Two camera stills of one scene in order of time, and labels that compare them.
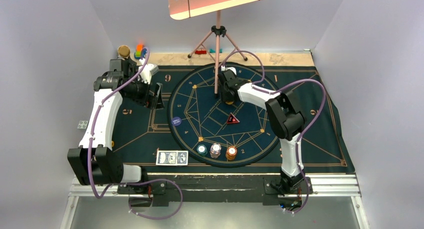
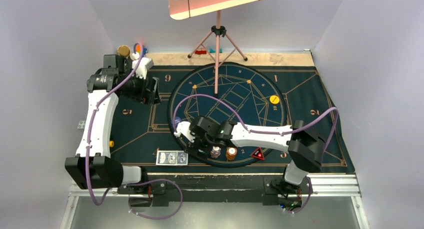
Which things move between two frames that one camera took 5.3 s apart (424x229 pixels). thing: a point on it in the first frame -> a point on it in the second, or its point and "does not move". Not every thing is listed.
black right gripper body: x=225 y=95 -> x=204 y=144
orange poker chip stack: x=231 y=152 does not move
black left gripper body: x=138 y=91 does not move
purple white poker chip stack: x=215 y=149 does not move
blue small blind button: x=176 y=121 does not move
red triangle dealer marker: x=232 y=119 -> x=258 y=154
